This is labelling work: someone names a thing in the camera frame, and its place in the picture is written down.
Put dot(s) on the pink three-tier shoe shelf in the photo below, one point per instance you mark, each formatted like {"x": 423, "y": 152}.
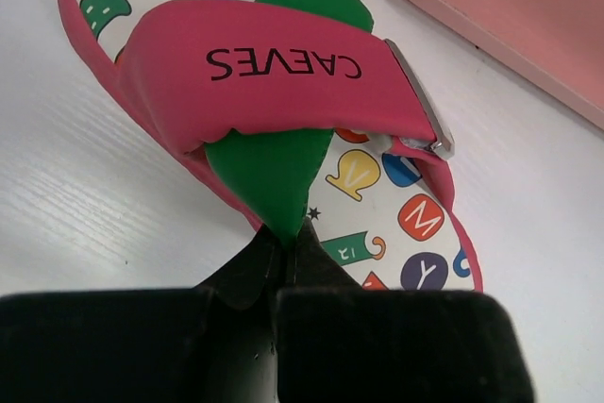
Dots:
{"x": 557, "y": 45}

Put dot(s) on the pink patterned flip-flop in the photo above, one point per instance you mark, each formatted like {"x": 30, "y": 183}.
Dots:
{"x": 296, "y": 115}

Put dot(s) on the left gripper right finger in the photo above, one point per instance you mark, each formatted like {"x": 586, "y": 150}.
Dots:
{"x": 337, "y": 342}

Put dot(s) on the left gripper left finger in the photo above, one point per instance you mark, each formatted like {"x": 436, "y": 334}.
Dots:
{"x": 212, "y": 342}

